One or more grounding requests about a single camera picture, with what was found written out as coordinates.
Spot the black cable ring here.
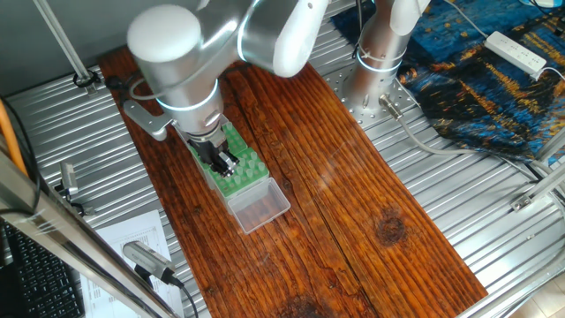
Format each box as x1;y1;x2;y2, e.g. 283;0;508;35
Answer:
72;69;103;89

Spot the white power strip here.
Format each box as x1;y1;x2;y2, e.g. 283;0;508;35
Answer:
484;30;548;81

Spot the aluminium profile with bracket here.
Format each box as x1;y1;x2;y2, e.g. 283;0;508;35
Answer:
509;163;565;213

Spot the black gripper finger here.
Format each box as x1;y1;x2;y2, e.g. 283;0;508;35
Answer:
214;149;240;178
199;156;222;177

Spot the orange tube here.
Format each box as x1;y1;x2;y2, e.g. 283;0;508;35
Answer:
0;99;28;178

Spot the clear box with green rack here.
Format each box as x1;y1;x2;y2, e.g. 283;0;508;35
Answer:
174;121;248;192
210;148;291;235

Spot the aluminium post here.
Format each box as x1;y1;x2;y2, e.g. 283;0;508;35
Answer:
33;0;101;96

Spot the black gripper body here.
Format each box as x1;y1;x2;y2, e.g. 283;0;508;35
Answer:
188;137;222;167

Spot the printed white paper sheet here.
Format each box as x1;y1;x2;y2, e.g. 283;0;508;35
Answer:
80;209;185;318

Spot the grey robot cable with connector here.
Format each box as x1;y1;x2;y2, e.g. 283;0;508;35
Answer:
378;94;565;200

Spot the silver camera on stand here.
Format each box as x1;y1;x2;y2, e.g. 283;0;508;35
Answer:
59;162;80;198

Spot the thin white cable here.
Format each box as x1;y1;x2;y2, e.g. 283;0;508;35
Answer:
443;0;489;40

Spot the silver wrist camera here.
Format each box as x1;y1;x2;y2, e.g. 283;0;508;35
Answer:
122;99;171;142

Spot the white power strip cable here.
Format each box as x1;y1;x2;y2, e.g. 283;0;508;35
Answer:
536;65;565;83

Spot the black keyboard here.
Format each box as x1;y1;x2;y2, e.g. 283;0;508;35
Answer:
0;220;86;318

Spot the aluminium profile bar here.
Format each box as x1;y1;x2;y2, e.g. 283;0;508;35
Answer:
533;127;565;163

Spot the pale blue plastic object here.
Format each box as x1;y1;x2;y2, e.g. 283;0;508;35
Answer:
519;0;565;9

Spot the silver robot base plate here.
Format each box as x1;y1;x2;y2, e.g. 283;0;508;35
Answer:
324;61;423;130

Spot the blue starry painted cloth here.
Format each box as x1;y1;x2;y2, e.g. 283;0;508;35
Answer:
330;0;565;165

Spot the silver camera with black cable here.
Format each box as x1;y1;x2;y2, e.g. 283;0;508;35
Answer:
122;240;177;286

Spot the aluminium frame beam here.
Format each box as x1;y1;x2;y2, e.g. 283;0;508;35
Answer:
0;148;180;318

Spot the brown wooden board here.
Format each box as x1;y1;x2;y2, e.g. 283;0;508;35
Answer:
97;12;489;318

